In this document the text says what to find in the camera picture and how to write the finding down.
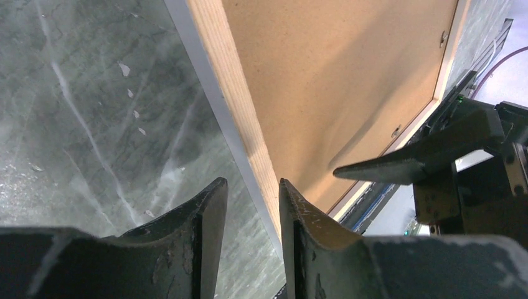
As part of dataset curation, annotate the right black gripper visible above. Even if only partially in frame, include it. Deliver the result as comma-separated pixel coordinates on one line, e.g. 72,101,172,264
333,100,527,247

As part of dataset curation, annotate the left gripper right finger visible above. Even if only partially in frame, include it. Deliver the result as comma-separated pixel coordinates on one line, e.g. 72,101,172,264
279,179,527,298

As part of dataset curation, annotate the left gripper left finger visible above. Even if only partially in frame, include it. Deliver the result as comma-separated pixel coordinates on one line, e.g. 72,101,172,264
1,178,228,298

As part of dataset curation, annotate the wooden picture frame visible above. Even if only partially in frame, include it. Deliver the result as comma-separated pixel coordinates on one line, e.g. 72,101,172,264
166,1,469,255

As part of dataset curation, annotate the brown backing board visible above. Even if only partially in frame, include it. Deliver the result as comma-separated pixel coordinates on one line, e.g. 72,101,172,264
224,1,457,212

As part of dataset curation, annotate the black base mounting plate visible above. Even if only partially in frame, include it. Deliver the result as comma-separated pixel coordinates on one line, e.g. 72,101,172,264
340,18,514,234

